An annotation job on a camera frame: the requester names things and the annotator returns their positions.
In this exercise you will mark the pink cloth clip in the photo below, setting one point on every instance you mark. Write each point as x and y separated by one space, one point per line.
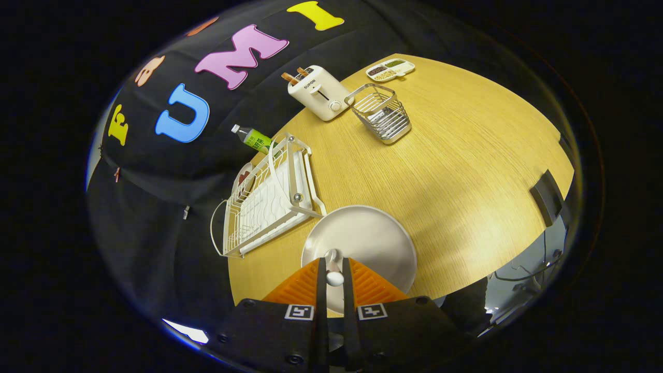
116 174

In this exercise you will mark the small saucer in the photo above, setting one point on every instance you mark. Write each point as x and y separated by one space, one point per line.
243 173

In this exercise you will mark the white round plate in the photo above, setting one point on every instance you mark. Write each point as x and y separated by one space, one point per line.
373 238

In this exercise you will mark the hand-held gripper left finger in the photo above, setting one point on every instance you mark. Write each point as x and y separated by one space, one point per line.
321 331

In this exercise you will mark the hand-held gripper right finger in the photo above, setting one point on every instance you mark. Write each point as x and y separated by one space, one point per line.
349 331

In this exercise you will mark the white toaster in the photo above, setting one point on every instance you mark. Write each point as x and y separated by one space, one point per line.
318 96

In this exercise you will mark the brown bread slice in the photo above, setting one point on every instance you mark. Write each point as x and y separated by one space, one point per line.
302 71
289 79

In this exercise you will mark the green label drink bottle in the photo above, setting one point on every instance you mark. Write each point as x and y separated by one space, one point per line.
256 139

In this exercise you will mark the white divided tray with beans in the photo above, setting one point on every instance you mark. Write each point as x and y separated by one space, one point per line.
389 70

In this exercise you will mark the black table clamp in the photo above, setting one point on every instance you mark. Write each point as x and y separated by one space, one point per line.
565 146
546 197

